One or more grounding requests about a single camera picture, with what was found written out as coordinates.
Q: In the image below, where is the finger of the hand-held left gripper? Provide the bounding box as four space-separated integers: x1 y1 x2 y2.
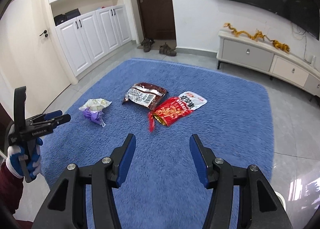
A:
54 114 72 126
32 110 63 122

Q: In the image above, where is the person's left hand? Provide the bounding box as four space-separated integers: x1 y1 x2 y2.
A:
7 138 43 181

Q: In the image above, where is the golden tiger figurine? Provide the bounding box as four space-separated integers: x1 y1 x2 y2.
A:
272 40 291 54

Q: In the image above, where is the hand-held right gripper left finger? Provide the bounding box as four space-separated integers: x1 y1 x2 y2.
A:
32 133 137 229

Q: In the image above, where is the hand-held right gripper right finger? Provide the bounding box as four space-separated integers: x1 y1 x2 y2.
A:
189 134 293 229

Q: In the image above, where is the purple plastic wrapper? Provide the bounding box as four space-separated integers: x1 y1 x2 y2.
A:
82 107 106 127

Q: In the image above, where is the black bag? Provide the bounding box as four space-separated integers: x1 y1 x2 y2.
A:
54 9 81 26

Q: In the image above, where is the cream interior door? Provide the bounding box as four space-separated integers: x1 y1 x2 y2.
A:
0 0 72 119

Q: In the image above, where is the television cable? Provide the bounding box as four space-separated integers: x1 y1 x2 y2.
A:
291 23 309 62

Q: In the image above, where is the person's left forearm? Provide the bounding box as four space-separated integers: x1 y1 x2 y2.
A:
0 161 24 216

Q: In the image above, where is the golden dragon figurine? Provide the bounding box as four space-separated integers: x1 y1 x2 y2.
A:
223 22 266 42

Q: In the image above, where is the dark red snack packet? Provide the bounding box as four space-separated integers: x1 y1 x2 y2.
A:
122 82 168 110

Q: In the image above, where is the dark brown entrance door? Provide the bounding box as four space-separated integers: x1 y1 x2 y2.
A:
132 0 177 42

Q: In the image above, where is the blue fluffy mat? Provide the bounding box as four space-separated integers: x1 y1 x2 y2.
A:
37 58 274 229

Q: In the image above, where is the white television cabinet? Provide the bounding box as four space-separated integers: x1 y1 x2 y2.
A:
217 30 320 106

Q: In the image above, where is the white base cabinet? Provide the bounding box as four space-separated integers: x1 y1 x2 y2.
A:
54 4 132 77

